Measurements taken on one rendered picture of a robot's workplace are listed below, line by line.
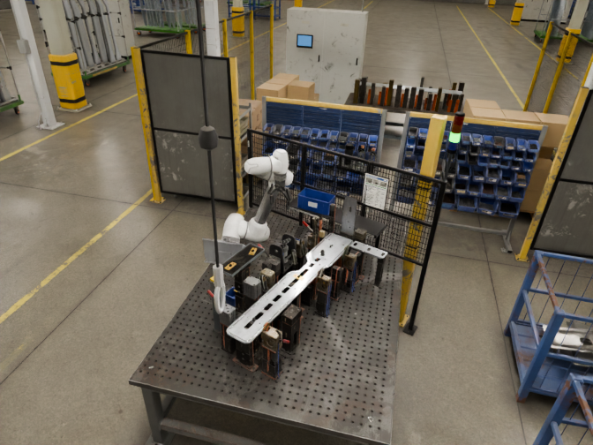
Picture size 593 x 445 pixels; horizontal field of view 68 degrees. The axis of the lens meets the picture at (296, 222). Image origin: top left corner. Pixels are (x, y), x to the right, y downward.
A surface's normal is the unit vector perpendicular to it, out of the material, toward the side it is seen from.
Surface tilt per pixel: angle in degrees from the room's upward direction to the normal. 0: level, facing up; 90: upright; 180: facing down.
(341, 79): 90
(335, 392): 0
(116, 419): 0
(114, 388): 0
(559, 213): 90
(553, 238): 91
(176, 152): 89
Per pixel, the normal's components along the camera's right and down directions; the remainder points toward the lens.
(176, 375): 0.04, -0.85
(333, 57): -0.24, 0.50
